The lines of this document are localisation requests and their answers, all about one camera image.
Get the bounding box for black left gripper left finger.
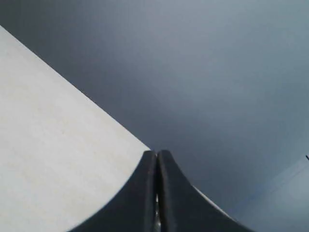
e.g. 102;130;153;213
71;151;156;232

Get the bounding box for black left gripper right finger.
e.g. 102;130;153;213
157;150;251;232

